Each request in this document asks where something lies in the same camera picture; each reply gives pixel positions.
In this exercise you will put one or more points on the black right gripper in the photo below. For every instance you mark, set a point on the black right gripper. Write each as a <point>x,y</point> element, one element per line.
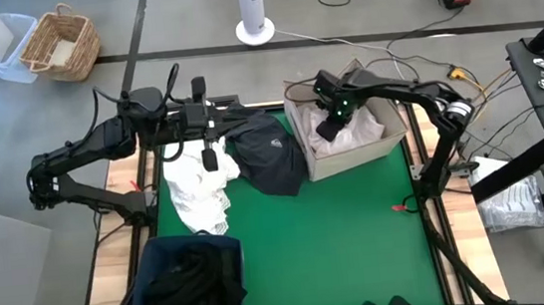
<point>339,93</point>

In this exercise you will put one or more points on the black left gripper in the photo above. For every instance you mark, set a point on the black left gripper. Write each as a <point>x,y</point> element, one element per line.
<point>196,120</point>

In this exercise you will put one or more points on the large white cloth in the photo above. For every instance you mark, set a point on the large white cloth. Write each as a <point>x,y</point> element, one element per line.
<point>360,131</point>

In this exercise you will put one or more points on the dark grey logo garment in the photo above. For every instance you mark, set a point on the dark grey logo garment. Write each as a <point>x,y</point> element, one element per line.
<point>263,163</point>

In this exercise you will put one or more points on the white lace knit garment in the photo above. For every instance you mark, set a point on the white lace knit garment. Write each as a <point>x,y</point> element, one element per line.
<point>191,195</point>

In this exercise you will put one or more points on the black garment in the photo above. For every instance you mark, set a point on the black garment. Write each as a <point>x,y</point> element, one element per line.
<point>190,290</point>

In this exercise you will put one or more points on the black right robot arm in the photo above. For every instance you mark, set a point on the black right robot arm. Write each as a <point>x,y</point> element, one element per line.
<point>445,156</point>

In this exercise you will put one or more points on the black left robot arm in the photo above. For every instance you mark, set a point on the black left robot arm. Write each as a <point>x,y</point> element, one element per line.
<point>86,145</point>

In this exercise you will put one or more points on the beige fabric storage box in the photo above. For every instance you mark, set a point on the beige fabric storage box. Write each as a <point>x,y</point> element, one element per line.
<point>353,162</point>

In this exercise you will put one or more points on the red clip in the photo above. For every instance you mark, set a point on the red clip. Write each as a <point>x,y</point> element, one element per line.
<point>397,207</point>

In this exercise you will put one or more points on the green table mat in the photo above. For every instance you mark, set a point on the green table mat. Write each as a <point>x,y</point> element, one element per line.
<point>322,258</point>

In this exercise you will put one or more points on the navy white striped fabric bin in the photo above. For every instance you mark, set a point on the navy white striped fabric bin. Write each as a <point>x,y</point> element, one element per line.
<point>161,253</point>

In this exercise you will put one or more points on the yellow plug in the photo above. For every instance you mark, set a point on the yellow plug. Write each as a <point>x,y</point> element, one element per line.
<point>457,73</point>

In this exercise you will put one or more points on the wicker basket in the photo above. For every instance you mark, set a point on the wicker basket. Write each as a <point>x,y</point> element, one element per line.
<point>84,50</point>

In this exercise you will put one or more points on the white paper sheet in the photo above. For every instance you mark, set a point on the white paper sheet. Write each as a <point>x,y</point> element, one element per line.
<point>62,52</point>

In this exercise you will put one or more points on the black stand beam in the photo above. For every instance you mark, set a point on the black stand beam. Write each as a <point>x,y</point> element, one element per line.
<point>514,174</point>

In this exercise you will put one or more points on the clear plastic bin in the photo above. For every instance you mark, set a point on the clear plastic bin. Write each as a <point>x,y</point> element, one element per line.
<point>18,62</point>

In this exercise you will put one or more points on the clear plastic bag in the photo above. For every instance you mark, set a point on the clear plastic bag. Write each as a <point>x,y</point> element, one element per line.
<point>512,204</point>

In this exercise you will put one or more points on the black table frame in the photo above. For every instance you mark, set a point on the black table frame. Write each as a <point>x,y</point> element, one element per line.
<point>415,139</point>

